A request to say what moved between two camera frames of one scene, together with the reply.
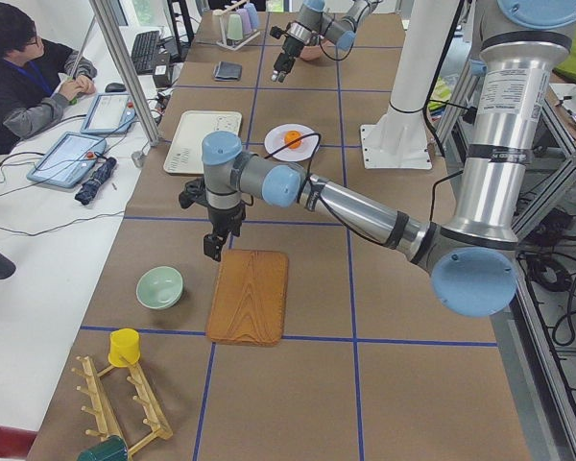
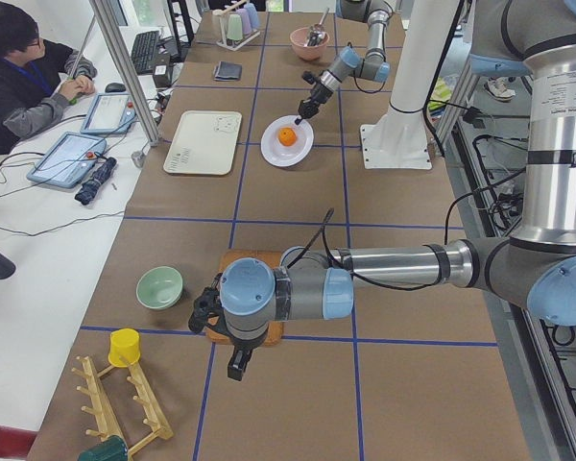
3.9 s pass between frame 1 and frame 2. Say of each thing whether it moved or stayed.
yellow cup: stayed
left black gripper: moved
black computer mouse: stayed
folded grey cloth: stayed
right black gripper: moved
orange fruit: moved
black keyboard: stayed
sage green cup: stayed
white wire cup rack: stayed
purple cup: stayed
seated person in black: stayed
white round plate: moved
